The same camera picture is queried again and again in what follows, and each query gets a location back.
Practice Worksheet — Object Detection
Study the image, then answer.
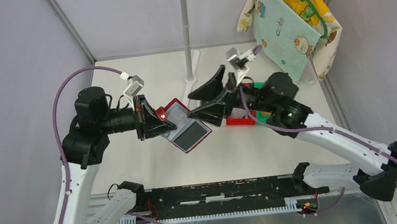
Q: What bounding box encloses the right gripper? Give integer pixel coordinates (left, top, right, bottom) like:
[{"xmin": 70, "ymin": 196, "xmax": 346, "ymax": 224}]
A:
[{"xmin": 182, "ymin": 60, "xmax": 277, "ymax": 130}]

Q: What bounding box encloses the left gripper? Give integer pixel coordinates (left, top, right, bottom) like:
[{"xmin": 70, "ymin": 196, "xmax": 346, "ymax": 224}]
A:
[{"xmin": 96, "ymin": 90, "xmax": 178, "ymax": 144}]

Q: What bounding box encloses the red leather card holder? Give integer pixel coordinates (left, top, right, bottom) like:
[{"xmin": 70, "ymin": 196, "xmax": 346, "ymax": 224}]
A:
[{"xmin": 156, "ymin": 98, "xmax": 212, "ymax": 154}]

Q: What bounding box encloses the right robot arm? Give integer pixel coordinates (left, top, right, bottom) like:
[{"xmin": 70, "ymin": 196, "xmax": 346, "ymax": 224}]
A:
[{"xmin": 188, "ymin": 65, "xmax": 397, "ymax": 202}]

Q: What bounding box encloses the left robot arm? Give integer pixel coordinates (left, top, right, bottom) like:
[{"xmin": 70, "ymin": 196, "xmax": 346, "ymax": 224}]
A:
[{"xmin": 53, "ymin": 86, "xmax": 176, "ymax": 224}]

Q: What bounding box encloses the white VIP cards stack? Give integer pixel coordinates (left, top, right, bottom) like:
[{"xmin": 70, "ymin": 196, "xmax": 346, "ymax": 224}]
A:
[{"xmin": 230, "ymin": 108, "xmax": 248, "ymax": 119}]

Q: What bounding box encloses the metal pole stand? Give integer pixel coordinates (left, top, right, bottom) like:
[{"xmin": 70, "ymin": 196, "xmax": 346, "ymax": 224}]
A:
[{"xmin": 180, "ymin": 0, "xmax": 200, "ymax": 106}]

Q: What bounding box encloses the red plastic bin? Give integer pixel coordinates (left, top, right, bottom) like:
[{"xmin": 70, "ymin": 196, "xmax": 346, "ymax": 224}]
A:
[{"xmin": 225, "ymin": 108, "xmax": 256, "ymax": 127}]

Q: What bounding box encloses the green plastic bin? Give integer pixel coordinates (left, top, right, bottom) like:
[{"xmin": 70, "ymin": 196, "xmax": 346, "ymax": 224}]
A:
[{"xmin": 254, "ymin": 82, "xmax": 272, "ymax": 123}]

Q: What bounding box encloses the mint cartoon cloth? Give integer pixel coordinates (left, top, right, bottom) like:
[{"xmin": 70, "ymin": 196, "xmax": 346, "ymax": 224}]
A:
[{"xmin": 252, "ymin": 0, "xmax": 321, "ymax": 82}]

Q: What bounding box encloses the white cartoon cloth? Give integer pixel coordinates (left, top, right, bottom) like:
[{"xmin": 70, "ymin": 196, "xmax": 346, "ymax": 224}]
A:
[{"xmin": 236, "ymin": 0, "xmax": 342, "ymax": 80}]

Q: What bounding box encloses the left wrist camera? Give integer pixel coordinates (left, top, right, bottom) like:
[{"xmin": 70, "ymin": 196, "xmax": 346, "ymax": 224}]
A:
[{"xmin": 120, "ymin": 71, "xmax": 145, "ymax": 107}]

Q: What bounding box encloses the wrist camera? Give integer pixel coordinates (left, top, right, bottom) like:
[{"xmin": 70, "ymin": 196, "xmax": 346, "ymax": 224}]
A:
[
  {"xmin": 225, "ymin": 44, "xmax": 263, "ymax": 87},
  {"xmin": 120, "ymin": 71, "xmax": 145, "ymax": 107}
]

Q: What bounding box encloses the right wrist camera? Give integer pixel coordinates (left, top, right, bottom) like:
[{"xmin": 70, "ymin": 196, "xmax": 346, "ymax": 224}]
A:
[{"xmin": 225, "ymin": 44, "xmax": 263, "ymax": 87}]

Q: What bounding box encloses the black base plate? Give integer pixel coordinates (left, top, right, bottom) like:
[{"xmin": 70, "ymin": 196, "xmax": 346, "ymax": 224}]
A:
[{"xmin": 131, "ymin": 175, "xmax": 330, "ymax": 220}]

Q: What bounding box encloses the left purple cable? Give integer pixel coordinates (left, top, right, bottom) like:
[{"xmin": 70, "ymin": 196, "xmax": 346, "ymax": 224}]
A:
[{"xmin": 33, "ymin": 58, "xmax": 182, "ymax": 224}]

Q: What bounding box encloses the white cable comb rail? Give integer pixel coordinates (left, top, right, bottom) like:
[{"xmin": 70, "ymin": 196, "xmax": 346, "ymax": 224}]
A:
[{"xmin": 117, "ymin": 200, "xmax": 302, "ymax": 224}]

